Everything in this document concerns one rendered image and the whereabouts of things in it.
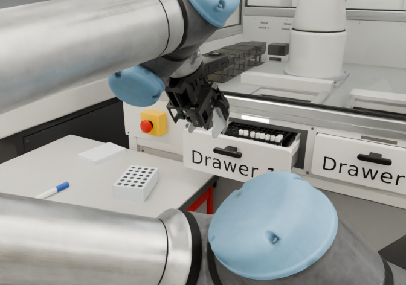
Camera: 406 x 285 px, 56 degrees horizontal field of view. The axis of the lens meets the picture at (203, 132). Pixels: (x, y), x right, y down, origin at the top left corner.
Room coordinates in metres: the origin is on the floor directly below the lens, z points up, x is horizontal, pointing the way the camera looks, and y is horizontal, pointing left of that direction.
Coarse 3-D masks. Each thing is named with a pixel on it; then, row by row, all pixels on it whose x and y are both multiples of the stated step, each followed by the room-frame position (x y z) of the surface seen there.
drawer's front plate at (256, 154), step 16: (192, 144) 0.92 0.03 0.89; (208, 144) 0.89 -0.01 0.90; (224, 144) 0.87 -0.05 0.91; (240, 144) 0.85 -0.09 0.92; (256, 144) 0.83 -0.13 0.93; (208, 160) 0.89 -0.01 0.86; (224, 160) 0.87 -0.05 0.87; (240, 160) 0.85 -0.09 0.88; (256, 160) 0.83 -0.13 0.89; (272, 160) 0.81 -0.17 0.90; (288, 160) 0.79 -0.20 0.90; (224, 176) 0.87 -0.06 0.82; (240, 176) 0.85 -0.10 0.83; (256, 176) 0.83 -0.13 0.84
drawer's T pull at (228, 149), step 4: (216, 148) 0.84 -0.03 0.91; (220, 148) 0.84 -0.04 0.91; (224, 148) 0.85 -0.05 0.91; (228, 148) 0.85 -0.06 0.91; (232, 148) 0.85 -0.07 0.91; (236, 148) 0.85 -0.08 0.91; (216, 152) 0.84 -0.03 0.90; (220, 152) 0.84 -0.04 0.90; (224, 152) 0.83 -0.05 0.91; (228, 152) 0.83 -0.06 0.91; (232, 152) 0.82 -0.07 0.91; (236, 152) 0.82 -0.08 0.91; (240, 152) 0.82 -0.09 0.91; (232, 156) 0.82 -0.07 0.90; (236, 156) 0.82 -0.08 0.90; (240, 156) 0.81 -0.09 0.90
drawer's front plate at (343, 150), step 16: (320, 144) 0.88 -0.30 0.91; (336, 144) 0.87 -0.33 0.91; (352, 144) 0.85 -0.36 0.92; (368, 144) 0.83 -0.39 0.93; (320, 160) 0.88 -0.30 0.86; (336, 160) 0.86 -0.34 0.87; (352, 160) 0.84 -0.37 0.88; (400, 160) 0.80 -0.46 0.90; (336, 176) 0.86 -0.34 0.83; (352, 176) 0.84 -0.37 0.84; (368, 176) 0.82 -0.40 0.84; (400, 192) 0.79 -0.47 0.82
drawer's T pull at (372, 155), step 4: (372, 152) 0.82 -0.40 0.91; (360, 156) 0.80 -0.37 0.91; (364, 156) 0.80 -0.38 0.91; (368, 156) 0.80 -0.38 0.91; (372, 156) 0.80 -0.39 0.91; (376, 156) 0.80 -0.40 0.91; (380, 156) 0.80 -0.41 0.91; (364, 160) 0.80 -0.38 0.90; (368, 160) 0.80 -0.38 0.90; (372, 160) 0.79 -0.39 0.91; (376, 160) 0.79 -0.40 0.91; (380, 160) 0.78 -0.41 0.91; (384, 160) 0.78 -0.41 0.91; (388, 160) 0.78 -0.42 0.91; (384, 164) 0.78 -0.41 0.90; (388, 164) 0.77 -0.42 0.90
